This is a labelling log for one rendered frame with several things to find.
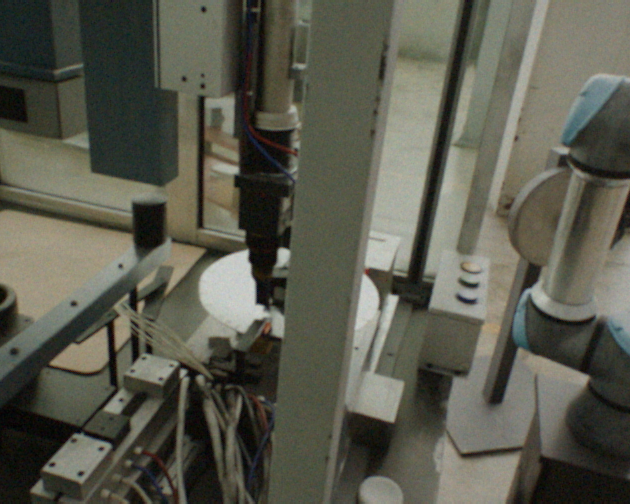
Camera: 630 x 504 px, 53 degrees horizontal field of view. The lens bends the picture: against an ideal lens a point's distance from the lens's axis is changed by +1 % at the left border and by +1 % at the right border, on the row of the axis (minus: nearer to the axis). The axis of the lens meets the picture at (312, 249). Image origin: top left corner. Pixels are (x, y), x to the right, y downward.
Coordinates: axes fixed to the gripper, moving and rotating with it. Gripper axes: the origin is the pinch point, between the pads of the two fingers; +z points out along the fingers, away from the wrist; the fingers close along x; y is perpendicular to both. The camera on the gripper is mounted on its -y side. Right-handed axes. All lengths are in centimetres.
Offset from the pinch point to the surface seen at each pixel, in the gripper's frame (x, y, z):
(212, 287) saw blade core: 3, -92, -4
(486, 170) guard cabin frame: 13.0, -26.8, -18.6
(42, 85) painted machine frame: 5, -117, -39
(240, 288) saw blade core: 1, -87, -4
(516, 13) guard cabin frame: 14, -28, -51
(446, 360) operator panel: -10.1, -46.1, 13.0
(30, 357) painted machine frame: -22, -122, -13
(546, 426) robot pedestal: -29.3, -35.9, 16.4
